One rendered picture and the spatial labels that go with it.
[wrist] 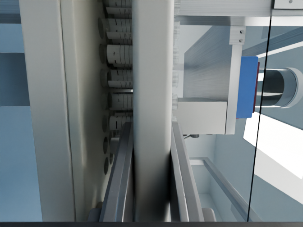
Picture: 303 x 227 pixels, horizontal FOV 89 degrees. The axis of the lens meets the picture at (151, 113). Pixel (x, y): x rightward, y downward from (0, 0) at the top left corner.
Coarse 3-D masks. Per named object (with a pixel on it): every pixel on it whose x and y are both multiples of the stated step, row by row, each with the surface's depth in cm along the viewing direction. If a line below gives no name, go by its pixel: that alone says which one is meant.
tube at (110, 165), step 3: (108, 159) 12; (111, 159) 12; (105, 162) 12; (108, 162) 12; (111, 162) 12; (105, 165) 12; (108, 165) 12; (111, 165) 12; (105, 168) 12; (108, 168) 12; (111, 168) 12; (105, 171) 12; (108, 171) 12
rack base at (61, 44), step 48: (48, 0) 7; (96, 0) 10; (48, 48) 7; (96, 48) 10; (48, 96) 7; (96, 96) 10; (48, 144) 8; (96, 144) 10; (48, 192) 8; (96, 192) 10
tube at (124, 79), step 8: (104, 72) 11; (112, 72) 11; (120, 72) 11; (128, 72) 11; (176, 72) 11; (104, 80) 11; (112, 80) 11; (120, 80) 11; (128, 80) 11; (176, 80) 11
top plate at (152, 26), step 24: (144, 0) 7; (168, 0) 7; (144, 24) 7; (168, 24) 7; (144, 48) 7; (168, 48) 7; (144, 72) 7; (168, 72) 7; (144, 96) 8; (168, 96) 8; (144, 120) 8; (168, 120) 8; (144, 144) 8; (168, 144) 8; (144, 168) 8; (168, 168) 8; (144, 192) 8; (168, 192) 8; (144, 216) 8; (168, 216) 9
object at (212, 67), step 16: (208, 32) 62; (224, 32) 49; (192, 48) 85; (208, 48) 62; (224, 48) 49; (240, 48) 45; (192, 64) 85; (208, 64) 62; (224, 64) 49; (240, 64) 46; (192, 80) 85; (208, 80) 62; (224, 80) 49; (192, 96) 85; (208, 96) 62; (224, 96) 49
